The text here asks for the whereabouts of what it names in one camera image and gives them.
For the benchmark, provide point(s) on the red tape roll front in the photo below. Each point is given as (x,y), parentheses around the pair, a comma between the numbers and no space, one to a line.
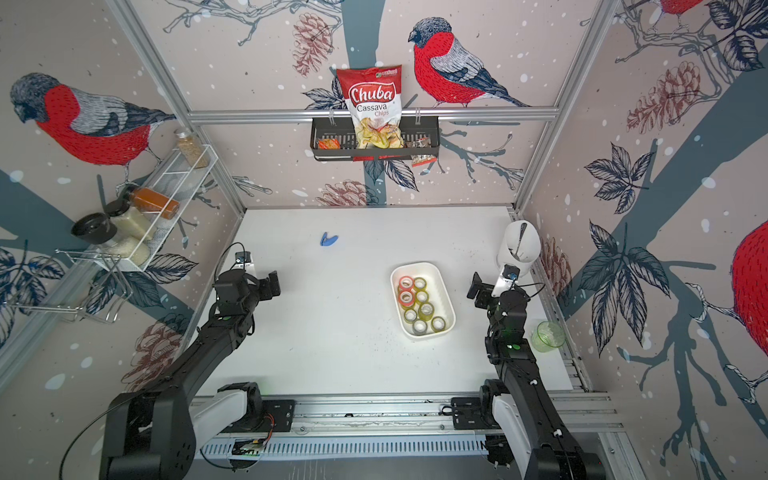
(406,298)

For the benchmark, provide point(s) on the chrome wire rack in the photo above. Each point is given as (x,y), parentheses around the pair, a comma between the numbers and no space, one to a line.
(92,288)

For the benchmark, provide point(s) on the white utensil holder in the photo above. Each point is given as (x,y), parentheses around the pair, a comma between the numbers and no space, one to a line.
(520,247)

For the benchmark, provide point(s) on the Chuba cassava chips bag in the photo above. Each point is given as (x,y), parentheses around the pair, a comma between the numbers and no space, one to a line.
(373,98)

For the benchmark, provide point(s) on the red tape roll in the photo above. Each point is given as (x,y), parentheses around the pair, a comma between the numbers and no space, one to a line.
(405,283)
(406,298)

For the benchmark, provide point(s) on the white storage box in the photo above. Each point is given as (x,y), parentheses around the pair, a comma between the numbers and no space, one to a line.
(438,297)

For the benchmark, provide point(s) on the black wall basket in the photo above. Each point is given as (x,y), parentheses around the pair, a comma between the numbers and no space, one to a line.
(341,140)

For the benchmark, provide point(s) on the glass spice jar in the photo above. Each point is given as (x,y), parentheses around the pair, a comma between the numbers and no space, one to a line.
(191,148)

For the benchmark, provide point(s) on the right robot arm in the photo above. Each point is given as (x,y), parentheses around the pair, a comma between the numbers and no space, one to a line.
(517,401)

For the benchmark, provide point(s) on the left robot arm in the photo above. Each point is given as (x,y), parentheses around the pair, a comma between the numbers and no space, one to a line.
(155,432)

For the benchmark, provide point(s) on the green plastic cup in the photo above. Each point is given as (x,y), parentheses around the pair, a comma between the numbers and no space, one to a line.
(548,336)

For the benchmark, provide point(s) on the white wire shelf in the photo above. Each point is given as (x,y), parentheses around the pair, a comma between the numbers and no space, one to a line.
(148,213)

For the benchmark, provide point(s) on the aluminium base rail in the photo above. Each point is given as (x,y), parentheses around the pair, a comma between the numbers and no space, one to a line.
(404,414)

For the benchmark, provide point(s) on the red tape roll back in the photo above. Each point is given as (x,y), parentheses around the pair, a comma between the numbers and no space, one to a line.
(405,283)

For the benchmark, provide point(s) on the blue tape cutter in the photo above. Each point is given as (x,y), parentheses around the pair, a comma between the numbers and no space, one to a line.
(328,240)

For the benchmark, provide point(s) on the orange sauce bottle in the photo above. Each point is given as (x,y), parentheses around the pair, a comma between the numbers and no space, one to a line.
(147,200)

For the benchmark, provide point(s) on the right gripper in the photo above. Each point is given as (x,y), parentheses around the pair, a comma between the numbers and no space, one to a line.
(485,292)

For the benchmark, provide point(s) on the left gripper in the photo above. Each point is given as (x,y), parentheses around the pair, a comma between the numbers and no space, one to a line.
(266,291)

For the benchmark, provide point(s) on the clear grey tape roll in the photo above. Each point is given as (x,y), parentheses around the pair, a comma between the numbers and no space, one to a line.
(420,327)

